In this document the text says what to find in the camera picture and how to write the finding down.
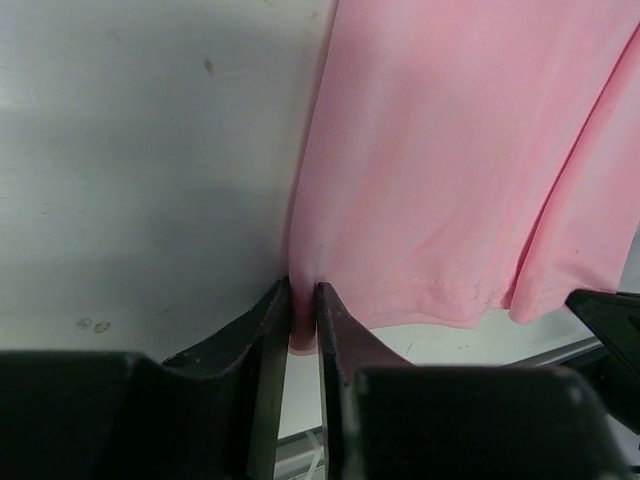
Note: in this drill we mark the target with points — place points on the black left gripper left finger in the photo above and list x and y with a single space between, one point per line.
211 411

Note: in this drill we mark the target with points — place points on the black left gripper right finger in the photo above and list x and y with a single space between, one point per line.
450 425

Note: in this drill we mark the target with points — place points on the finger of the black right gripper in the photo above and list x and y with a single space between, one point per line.
612 369

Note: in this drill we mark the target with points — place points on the light pink t-shirt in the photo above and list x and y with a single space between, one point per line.
466 156

